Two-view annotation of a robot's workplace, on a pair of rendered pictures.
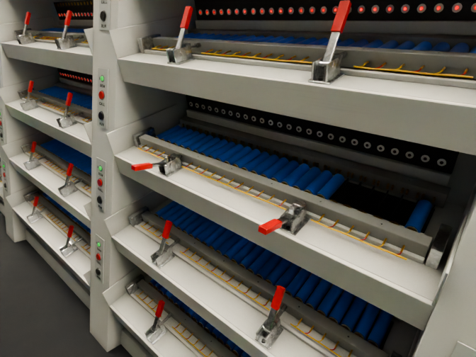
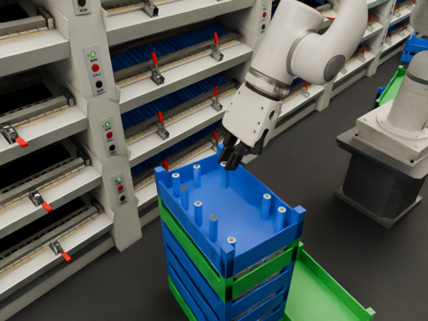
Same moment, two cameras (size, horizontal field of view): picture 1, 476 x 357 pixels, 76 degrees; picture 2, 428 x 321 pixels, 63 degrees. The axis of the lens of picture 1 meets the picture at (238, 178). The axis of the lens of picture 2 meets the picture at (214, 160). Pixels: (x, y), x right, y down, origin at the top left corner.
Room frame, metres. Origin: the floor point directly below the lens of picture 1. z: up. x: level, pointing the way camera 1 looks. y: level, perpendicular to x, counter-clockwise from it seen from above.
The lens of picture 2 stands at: (0.69, 1.66, 0.98)
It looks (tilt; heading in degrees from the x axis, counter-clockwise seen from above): 36 degrees down; 276
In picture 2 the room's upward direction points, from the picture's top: straight up
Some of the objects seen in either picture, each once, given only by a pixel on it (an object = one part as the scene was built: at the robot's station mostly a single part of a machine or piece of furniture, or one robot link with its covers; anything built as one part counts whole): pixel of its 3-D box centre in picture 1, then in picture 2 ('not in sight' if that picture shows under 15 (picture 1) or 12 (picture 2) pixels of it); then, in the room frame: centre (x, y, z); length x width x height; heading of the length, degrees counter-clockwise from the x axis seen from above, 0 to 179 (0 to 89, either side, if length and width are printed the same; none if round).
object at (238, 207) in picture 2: not in sight; (224, 200); (0.73, 1.08, 0.44); 0.30 x 0.20 x 0.08; 129
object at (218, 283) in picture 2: not in sight; (223, 225); (0.73, 1.08, 0.36); 0.30 x 0.20 x 0.08; 129
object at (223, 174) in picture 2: not in sight; (224, 175); (0.73, 1.08, 0.52); 0.02 x 0.02 x 0.06
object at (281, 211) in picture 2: not in sight; (280, 219); (0.61, 1.12, 0.44); 0.02 x 0.02 x 0.06
